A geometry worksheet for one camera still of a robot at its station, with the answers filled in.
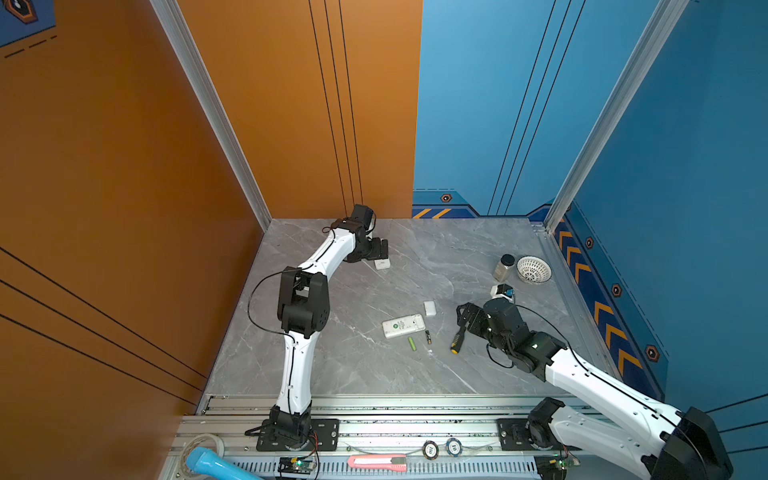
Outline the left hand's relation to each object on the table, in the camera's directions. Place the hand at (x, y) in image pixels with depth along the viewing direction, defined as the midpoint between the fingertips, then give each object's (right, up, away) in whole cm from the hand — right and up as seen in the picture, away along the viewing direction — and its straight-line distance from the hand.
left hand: (376, 251), depth 101 cm
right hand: (+26, -18, -19) cm, 36 cm away
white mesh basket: (+55, -7, +3) cm, 56 cm away
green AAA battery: (+12, -28, -13) cm, 33 cm away
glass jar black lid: (+42, -5, -4) cm, 42 cm away
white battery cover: (+18, -18, -5) cm, 26 cm away
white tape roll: (-42, -48, -34) cm, 72 cm away
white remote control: (+9, -23, -10) cm, 26 cm away
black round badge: (+15, -48, -30) cm, 58 cm away
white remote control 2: (+2, -4, +5) cm, 7 cm away
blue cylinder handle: (-33, -47, -37) cm, 68 cm away
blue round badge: (+21, -48, -29) cm, 59 cm away
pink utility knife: (+7, -50, -32) cm, 59 cm away
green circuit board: (-17, -51, -30) cm, 62 cm away
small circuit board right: (+46, -50, -32) cm, 75 cm away
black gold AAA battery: (+17, -27, -12) cm, 34 cm away
